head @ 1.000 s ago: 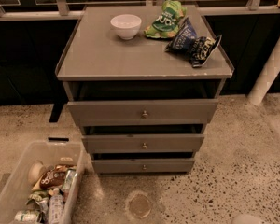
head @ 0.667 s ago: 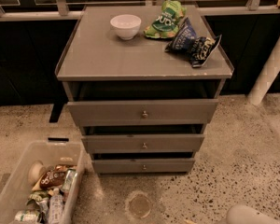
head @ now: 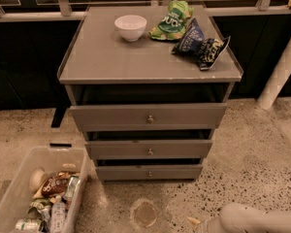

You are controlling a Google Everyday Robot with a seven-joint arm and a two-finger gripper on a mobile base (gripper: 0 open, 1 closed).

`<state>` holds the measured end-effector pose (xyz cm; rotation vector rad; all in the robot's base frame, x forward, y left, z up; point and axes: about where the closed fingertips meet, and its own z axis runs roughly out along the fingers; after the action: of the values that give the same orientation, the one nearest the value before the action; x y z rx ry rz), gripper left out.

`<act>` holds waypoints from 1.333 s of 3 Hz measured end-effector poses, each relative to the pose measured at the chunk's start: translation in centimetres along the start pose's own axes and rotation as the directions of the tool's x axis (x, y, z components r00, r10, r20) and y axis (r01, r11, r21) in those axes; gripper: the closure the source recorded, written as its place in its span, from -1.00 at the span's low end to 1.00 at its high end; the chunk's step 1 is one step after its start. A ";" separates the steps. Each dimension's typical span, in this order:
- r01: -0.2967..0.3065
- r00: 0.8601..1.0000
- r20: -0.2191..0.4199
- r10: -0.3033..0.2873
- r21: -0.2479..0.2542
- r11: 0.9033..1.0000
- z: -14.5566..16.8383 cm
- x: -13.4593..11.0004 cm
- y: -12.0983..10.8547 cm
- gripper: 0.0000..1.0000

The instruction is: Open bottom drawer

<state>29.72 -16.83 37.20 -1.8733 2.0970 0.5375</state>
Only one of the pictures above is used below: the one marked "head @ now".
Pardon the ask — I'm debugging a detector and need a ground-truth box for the green chip bag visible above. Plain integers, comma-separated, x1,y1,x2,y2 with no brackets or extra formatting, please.
149,0,193,41

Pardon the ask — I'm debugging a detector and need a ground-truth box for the blue chip bag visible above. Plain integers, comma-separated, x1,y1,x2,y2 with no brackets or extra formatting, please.
172,18,205,54

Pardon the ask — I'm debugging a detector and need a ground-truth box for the black chip bag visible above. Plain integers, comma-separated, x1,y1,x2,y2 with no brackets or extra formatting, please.
196,37,231,71

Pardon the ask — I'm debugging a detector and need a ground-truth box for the metal railing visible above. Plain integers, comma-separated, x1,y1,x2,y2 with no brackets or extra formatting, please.
0,0,291,23

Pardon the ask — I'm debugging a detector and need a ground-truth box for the small plastic bottle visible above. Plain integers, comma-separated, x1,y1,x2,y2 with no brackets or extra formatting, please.
50,195,66,233

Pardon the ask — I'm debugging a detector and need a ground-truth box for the grey three-drawer cabinet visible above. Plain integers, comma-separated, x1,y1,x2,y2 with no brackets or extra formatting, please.
58,6,243,168

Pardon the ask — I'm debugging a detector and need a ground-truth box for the tall drink can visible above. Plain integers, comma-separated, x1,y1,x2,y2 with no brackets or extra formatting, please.
63,176,81,201

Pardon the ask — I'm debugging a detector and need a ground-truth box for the grey bottom drawer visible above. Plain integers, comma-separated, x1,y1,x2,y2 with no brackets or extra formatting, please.
96,164,203,181

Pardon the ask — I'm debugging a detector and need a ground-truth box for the green snack packet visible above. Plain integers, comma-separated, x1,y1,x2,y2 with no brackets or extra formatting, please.
27,198,51,214

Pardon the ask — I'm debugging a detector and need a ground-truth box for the beige round cup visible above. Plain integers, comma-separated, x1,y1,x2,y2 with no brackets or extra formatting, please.
28,167,48,192

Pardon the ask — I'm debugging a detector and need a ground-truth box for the grey middle drawer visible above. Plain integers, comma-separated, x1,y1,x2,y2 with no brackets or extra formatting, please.
85,140,212,160

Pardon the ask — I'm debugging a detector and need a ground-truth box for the clear plastic bin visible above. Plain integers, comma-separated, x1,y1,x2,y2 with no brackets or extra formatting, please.
0,147,89,233

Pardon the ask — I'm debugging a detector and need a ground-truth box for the round floor plate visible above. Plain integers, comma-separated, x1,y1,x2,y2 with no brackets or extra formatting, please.
130,198,159,228

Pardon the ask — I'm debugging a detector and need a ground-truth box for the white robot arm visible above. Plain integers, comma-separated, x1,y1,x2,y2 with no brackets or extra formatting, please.
186,203,291,233

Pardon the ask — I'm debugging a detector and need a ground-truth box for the brown snack bag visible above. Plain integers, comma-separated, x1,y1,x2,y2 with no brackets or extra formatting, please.
41,176,70,197

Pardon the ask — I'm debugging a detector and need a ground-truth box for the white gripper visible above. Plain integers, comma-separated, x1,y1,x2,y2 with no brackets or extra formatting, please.
186,216,210,233

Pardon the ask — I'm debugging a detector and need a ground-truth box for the silver green can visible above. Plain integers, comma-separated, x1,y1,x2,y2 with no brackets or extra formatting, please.
15,218,42,231

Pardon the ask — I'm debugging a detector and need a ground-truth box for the white diagonal pillar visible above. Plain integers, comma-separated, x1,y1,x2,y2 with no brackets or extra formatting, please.
257,38,291,110

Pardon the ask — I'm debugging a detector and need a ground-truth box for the grey drawer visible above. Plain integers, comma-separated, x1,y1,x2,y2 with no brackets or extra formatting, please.
96,164,203,181
71,103,227,132
85,140,212,160

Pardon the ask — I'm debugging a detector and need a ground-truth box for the white bowl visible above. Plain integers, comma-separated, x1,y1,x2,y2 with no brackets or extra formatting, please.
114,15,147,42

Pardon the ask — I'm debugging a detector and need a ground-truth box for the grey top drawer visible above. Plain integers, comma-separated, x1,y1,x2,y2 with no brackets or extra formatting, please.
71,103,227,132

